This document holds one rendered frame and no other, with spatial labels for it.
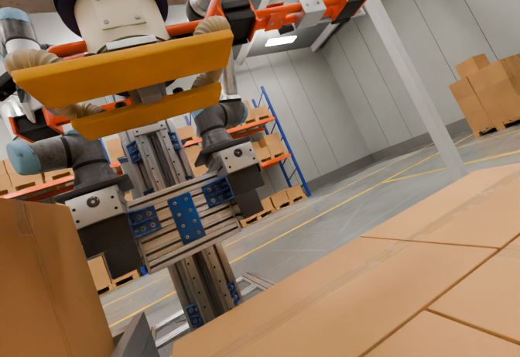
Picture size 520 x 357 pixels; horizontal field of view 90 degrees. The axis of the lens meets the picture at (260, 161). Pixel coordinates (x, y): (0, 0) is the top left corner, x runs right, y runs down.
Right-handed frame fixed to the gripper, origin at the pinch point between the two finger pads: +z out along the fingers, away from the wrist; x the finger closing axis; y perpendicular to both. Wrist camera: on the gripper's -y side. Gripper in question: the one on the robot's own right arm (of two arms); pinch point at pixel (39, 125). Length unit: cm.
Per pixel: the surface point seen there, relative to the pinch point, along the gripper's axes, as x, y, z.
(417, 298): -44, 57, 65
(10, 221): -30.4, 3.1, 29.1
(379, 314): -42, 51, 65
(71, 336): -24, 3, 51
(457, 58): 452, 928, -106
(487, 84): 275, 678, 13
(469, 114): 331, 672, 60
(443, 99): 541, 920, -11
